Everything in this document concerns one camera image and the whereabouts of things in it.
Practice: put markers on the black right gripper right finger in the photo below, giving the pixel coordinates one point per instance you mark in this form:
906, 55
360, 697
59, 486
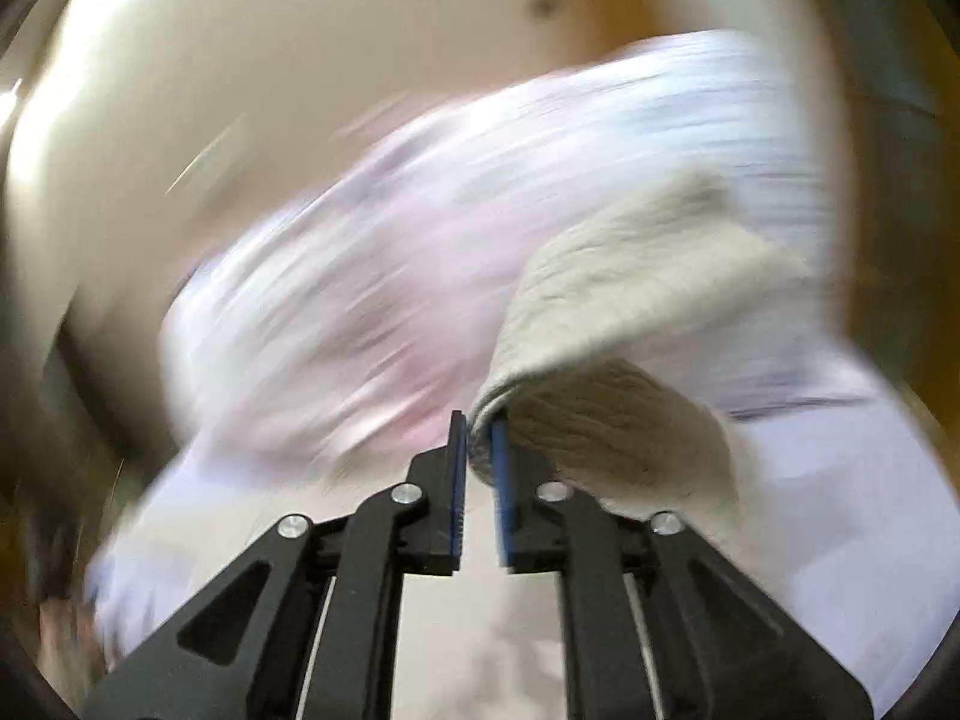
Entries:
656, 622

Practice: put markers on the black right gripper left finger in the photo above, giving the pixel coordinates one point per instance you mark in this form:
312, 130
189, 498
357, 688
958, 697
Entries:
304, 623

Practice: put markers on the beige knitted garment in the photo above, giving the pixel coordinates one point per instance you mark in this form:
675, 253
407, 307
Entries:
633, 341

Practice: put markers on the white bed sheet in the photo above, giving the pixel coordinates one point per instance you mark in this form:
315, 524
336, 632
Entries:
839, 510

